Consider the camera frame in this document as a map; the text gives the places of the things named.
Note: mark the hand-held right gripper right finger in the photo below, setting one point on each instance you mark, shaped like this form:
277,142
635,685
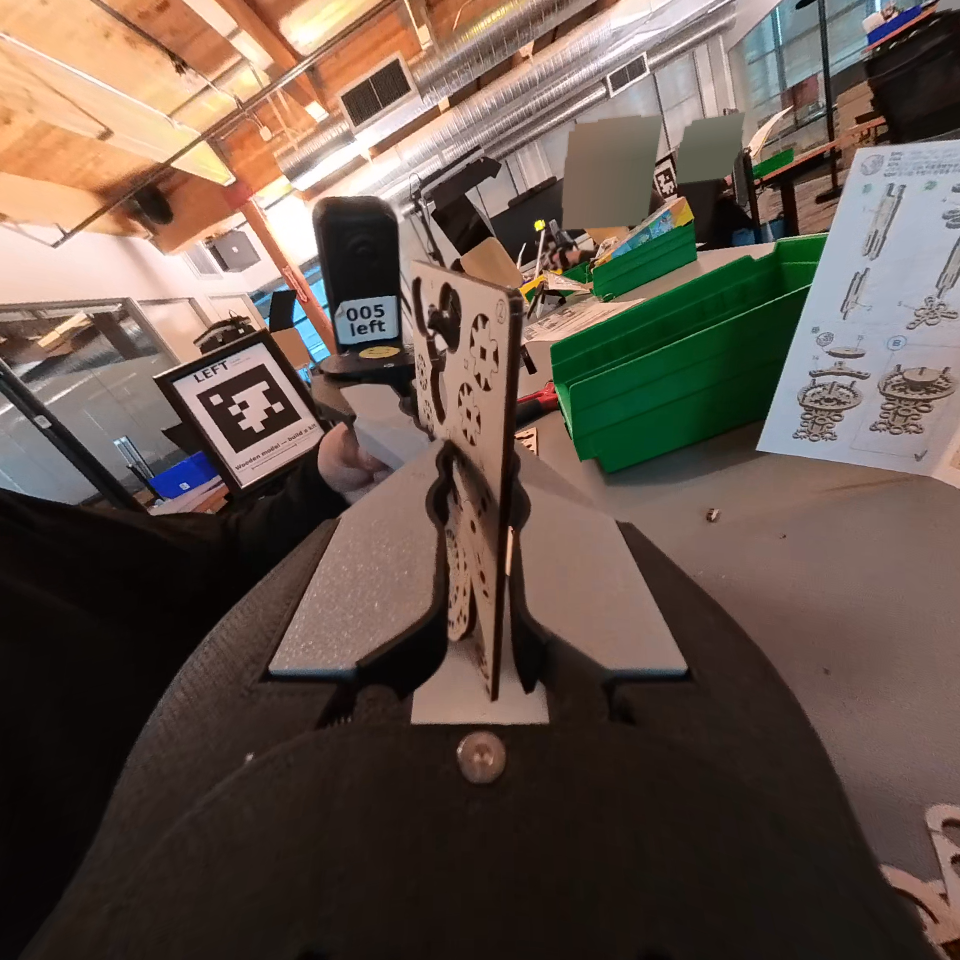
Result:
600,600

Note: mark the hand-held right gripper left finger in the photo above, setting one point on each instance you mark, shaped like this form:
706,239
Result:
352,600

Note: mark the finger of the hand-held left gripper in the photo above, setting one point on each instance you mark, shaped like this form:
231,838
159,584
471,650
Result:
394,446

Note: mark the wooden parts sheet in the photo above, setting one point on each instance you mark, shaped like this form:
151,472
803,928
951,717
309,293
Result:
491,480

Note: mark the person's left forearm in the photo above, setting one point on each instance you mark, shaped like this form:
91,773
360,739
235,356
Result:
187,540

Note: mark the person's left hand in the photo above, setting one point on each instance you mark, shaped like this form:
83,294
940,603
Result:
345,465

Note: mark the grey ceiling box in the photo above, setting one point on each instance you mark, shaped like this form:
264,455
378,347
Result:
234,251

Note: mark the narrow wooden sheet strip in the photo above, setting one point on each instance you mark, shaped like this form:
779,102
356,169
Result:
527,442

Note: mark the black monitor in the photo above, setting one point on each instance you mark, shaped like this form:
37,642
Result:
465,184

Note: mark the cardboard box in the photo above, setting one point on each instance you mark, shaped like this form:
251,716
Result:
491,264

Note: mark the framed marker sign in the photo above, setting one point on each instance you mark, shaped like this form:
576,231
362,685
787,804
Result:
247,405

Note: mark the large ceiling vent grille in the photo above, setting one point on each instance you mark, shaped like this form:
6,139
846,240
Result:
375,91

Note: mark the blue plastic bin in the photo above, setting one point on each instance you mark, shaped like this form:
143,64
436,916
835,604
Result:
184,476

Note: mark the black ceiling speaker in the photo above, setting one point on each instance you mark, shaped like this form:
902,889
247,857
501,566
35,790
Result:
154,204

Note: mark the printed paper sheet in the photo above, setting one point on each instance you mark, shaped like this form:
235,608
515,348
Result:
577,319

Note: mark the large green plastic bin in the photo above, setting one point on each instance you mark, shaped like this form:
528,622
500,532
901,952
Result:
675,360

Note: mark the small green plastic bin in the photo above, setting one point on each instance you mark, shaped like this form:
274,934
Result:
645,262

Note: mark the colourful box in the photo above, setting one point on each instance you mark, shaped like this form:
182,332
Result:
660,221

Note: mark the black white marker tag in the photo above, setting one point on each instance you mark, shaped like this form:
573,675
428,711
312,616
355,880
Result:
665,178

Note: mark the small ceiling vent grille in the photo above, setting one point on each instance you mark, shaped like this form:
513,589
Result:
626,73

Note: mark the open instruction booklet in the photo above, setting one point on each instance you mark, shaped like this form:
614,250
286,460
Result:
847,300

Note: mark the wooden standing desk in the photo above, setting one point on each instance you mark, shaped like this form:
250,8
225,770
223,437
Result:
817,154

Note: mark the black office chair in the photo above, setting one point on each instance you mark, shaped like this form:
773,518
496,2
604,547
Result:
915,82

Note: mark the silver air duct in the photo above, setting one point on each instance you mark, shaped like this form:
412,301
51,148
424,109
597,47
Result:
450,124
510,49

